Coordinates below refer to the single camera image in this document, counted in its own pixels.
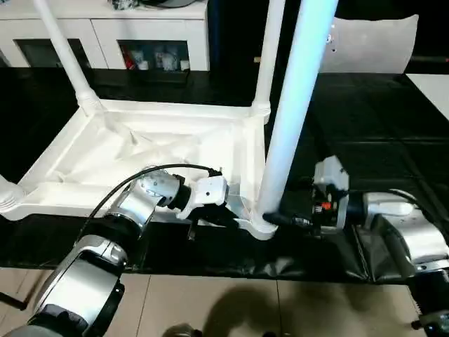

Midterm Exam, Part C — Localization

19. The white plastic table top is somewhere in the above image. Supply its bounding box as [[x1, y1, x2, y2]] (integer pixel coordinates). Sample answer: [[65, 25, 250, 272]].
[[0, 99, 281, 242]]

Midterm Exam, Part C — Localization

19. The white plastic table leg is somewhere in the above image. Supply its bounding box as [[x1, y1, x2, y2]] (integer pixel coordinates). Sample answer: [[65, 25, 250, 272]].
[[254, 0, 340, 225], [249, 0, 286, 119], [33, 0, 105, 119], [0, 174, 29, 214]]

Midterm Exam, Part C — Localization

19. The black mat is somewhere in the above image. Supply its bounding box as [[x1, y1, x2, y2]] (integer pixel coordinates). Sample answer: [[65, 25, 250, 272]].
[[0, 66, 449, 284]]

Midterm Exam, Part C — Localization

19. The white board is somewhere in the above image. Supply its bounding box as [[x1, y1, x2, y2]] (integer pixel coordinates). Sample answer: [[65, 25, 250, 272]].
[[405, 72, 449, 120]]

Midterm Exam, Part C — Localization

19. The grey cushion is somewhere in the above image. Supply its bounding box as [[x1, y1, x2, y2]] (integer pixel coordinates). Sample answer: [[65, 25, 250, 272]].
[[317, 13, 420, 74]]

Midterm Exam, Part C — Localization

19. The dark blue cabinet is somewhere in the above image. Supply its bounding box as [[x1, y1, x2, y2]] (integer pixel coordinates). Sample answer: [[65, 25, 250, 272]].
[[206, 0, 306, 77]]

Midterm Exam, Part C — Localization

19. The black bar red light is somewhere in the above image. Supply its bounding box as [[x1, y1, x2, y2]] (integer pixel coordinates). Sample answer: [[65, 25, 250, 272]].
[[412, 55, 449, 64]]

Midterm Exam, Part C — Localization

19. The white cabinet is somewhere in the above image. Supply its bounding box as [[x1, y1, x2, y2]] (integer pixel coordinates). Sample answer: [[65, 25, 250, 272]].
[[0, 0, 210, 71]]

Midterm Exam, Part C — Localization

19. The dark grey bag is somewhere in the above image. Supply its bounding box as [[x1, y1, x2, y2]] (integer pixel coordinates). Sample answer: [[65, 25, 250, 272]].
[[112, 0, 199, 10]]

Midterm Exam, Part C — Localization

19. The black stand leg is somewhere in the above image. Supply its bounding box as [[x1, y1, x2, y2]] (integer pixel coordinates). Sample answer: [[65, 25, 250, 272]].
[[0, 290, 27, 312]]

